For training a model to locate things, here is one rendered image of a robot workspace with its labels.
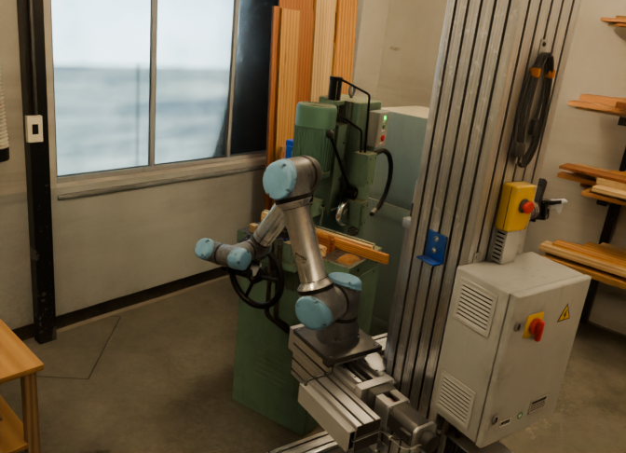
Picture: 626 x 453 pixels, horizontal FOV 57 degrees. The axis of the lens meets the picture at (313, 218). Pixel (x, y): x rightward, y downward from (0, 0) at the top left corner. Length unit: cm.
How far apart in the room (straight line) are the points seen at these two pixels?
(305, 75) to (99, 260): 189
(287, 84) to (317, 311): 254
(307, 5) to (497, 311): 309
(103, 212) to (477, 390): 247
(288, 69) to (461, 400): 283
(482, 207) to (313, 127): 101
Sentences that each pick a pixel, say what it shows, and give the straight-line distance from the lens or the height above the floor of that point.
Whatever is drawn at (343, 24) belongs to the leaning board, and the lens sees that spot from 452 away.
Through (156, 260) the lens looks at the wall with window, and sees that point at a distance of 389.
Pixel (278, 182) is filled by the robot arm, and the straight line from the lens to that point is 174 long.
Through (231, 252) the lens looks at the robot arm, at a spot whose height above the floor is 107.
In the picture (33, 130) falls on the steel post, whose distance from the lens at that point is 315.
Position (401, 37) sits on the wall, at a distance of 508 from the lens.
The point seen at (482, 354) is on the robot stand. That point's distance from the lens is 168.
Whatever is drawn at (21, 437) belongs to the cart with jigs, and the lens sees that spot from 268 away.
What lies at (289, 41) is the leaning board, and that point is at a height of 170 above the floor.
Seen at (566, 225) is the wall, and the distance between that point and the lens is 456.
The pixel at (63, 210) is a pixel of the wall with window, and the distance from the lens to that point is 344.
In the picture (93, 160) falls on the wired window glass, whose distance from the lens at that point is 353.
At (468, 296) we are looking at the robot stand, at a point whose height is 116.
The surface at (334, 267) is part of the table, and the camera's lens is 242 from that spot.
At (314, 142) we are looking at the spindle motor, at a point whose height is 136.
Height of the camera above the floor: 182
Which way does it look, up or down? 18 degrees down
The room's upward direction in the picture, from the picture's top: 6 degrees clockwise
